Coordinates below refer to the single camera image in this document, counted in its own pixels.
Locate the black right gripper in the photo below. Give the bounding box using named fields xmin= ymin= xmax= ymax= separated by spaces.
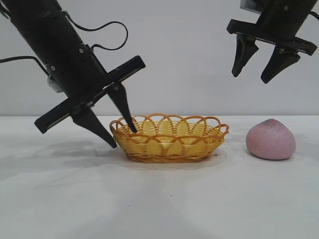
xmin=227 ymin=0 xmax=318 ymax=85

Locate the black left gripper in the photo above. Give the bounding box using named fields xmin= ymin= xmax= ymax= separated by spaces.
xmin=34 ymin=44 xmax=147 ymax=149

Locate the pink peach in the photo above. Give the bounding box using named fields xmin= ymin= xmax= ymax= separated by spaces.
xmin=246 ymin=119 xmax=297 ymax=160

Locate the yellow woven wicker basket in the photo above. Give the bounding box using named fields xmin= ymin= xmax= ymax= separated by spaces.
xmin=109 ymin=114 xmax=230 ymax=164

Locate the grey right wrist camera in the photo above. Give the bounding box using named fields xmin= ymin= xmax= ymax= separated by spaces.
xmin=240 ymin=0 xmax=260 ymax=12

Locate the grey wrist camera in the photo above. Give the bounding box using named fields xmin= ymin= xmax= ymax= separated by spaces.
xmin=46 ymin=74 xmax=62 ymax=94
xmin=240 ymin=0 xmax=260 ymax=12

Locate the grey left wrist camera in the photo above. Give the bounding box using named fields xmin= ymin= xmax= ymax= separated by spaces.
xmin=46 ymin=74 xmax=62 ymax=94

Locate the black looped cable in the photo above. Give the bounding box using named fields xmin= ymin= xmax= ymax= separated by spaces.
xmin=62 ymin=11 xmax=129 ymax=50

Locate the black thin cable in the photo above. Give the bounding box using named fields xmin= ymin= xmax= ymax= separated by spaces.
xmin=0 ymin=56 xmax=49 ymax=75

